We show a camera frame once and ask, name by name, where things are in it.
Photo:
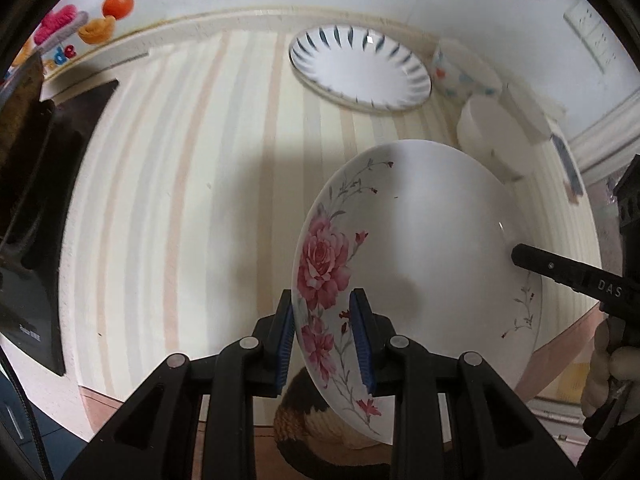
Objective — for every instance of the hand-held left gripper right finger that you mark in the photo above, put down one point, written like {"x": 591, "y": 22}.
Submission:
{"x": 361, "y": 342}

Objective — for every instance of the person's right hand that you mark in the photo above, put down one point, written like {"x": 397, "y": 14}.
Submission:
{"x": 597, "y": 375}

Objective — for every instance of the brown black furry object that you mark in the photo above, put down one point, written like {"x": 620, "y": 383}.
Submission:
{"x": 320, "y": 435}

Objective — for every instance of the white wall socket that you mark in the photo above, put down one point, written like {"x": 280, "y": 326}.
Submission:
{"x": 592, "y": 35}

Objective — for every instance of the white plate with blue dashes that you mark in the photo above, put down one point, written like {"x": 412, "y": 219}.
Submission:
{"x": 360, "y": 67}

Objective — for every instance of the white plate with pink flowers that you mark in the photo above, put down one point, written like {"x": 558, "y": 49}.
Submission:
{"x": 430, "y": 240}

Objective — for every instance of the white bowl with coloured spots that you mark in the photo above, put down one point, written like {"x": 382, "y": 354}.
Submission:
{"x": 462, "y": 72}

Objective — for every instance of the black electronic device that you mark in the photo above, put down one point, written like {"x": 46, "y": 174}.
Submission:
{"x": 35, "y": 200}

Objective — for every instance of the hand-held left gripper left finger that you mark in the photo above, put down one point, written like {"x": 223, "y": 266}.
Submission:
{"x": 286, "y": 342}

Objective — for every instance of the yellow ingot wall sticker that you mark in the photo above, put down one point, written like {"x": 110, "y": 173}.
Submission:
{"x": 97, "y": 31}

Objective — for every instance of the small blue card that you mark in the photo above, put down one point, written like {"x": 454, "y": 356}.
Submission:
{"x": 569, "y": 167}

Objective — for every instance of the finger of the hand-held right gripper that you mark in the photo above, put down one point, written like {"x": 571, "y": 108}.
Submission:
{"x": 565, "y": 272}

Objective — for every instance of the pink wall sticker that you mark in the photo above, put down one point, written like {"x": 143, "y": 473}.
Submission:
{"x": 60, "y": 24}

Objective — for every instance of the pastel striped tablecloth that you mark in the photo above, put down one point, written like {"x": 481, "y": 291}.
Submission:
{"x": 200, "y": 200}

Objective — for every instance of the dark blue cabinet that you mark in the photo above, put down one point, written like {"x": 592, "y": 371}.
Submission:
{"x": 30, "y": 435}

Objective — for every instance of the orange fruit wall sticker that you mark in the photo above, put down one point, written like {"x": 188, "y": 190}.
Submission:
{"x": 118, "y": 4}

